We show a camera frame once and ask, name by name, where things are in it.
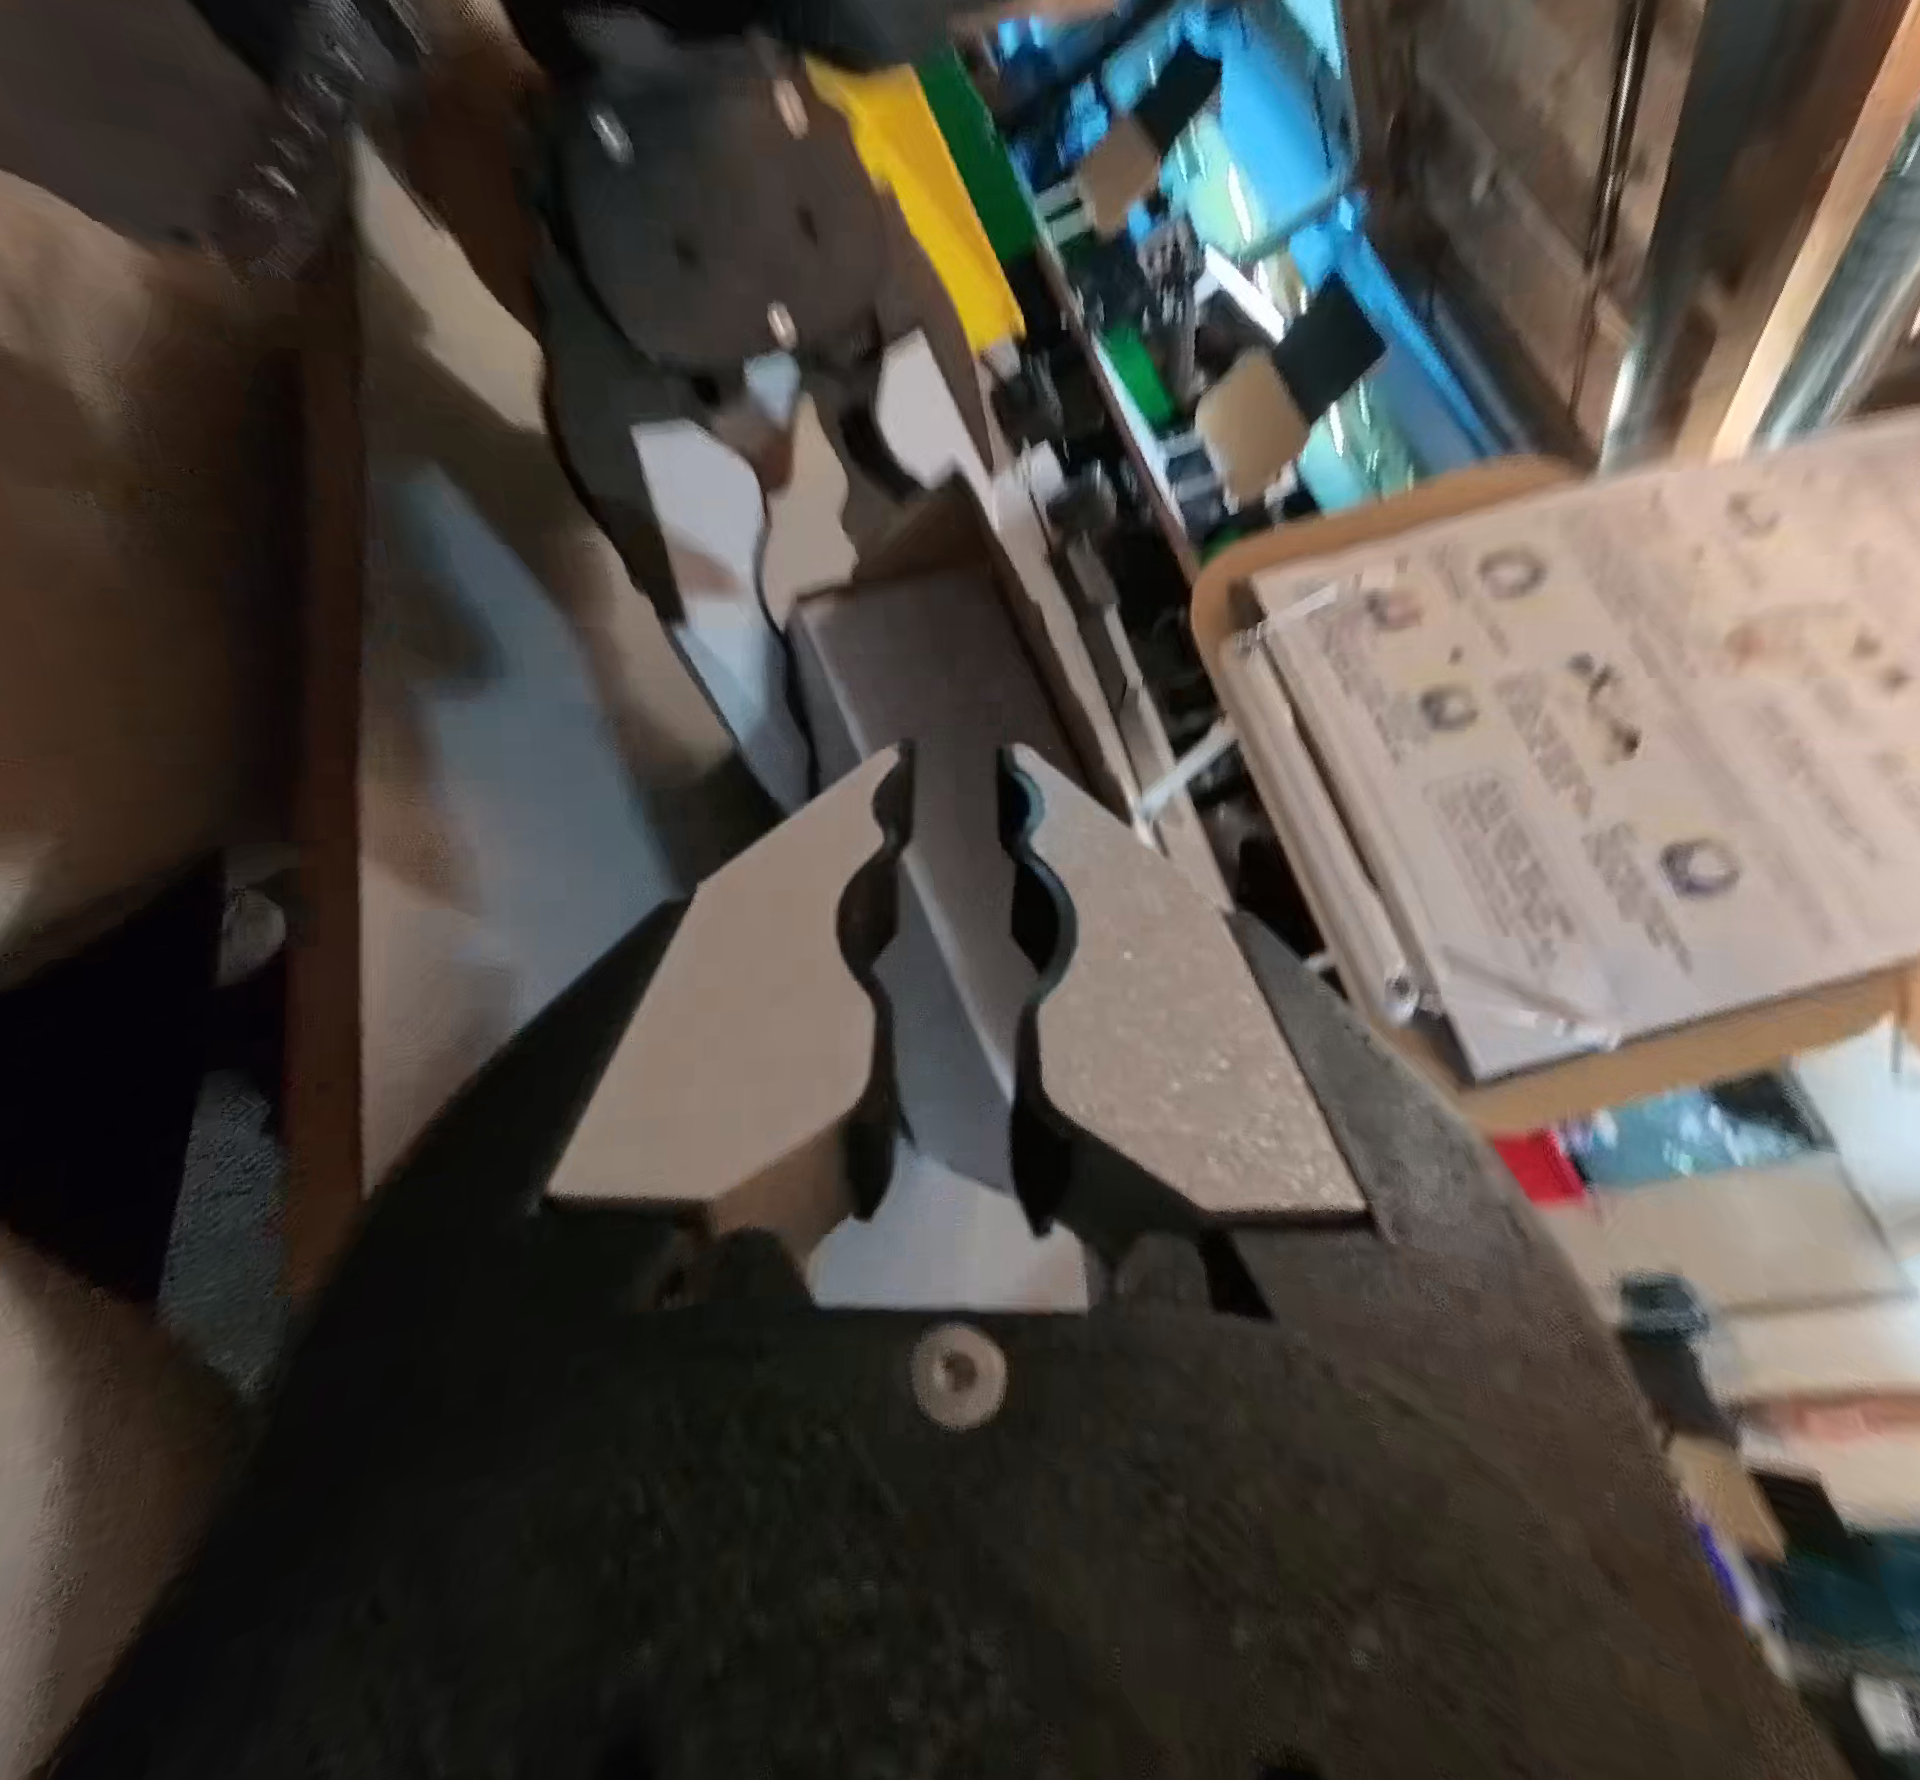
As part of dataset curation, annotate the grey desk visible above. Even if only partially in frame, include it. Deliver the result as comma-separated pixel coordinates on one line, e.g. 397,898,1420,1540
285,131,1320,1310

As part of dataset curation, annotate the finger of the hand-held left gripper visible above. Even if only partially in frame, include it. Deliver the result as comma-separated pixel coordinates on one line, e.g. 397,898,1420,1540
813,322,999,539
631,418,816,810

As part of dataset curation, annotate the red plastic bin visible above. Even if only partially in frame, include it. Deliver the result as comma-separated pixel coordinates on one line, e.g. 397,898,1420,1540
1493,1131,1591,1206

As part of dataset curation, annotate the green plastic bin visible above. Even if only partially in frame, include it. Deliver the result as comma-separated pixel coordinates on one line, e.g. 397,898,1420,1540
915,48,1046,269

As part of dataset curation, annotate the metal ventilation duct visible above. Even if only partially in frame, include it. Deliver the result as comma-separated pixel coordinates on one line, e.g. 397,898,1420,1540
1603,0,1920,466

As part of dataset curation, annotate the wooden backing board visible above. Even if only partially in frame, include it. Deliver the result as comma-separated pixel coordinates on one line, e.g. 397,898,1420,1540
1190,452,1920,1140

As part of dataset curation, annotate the yellow plastic bin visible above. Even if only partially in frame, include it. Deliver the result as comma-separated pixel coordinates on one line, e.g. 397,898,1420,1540
810,61,1031,351

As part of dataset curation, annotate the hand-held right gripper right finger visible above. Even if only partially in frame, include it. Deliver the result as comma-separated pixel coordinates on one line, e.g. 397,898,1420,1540
999,742,1368,1236

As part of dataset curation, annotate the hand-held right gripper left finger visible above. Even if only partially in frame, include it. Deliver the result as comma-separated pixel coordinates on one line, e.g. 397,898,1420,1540
543,742,917,1229

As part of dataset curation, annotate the white cardboard mailer box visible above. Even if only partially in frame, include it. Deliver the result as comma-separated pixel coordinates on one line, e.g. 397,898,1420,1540
787,460,1192,1198

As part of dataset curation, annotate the person's leg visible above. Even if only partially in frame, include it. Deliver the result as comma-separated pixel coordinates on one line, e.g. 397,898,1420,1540
0,1232,231,1780

